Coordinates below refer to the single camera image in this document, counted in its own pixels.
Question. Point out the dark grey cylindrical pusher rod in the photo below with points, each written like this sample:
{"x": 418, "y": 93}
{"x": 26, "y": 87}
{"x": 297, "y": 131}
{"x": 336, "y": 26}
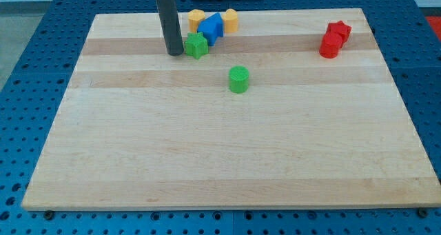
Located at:
{"x": 170, "y": 25}

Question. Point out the red star block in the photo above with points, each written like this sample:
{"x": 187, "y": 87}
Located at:
{"x": 340, "y": 28}

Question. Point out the blue arrow-shaped block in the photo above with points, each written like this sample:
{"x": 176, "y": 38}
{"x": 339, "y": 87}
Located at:
{"x": 212, "y": 28}

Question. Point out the green star block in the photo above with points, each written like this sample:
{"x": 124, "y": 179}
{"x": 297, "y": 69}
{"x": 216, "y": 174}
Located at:
{"x": 196, "y": 45}

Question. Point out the yellow heart block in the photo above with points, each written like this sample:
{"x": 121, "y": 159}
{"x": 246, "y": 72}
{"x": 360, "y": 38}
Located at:
{"x": 230, "y": 21}

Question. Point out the yellow hexagon block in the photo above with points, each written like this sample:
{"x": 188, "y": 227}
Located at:
{"x": 195, "y": 17}

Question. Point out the light wooden board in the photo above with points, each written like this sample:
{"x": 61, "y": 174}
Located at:
{"x": 138, "y": 129}

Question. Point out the red cylinder block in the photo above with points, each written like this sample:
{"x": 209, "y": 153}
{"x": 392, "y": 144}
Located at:
{"x": 330, "y": 45}

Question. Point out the green cylinder block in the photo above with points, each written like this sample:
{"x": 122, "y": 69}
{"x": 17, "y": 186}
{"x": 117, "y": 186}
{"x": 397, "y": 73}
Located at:
{"x": 238, "y": 79}

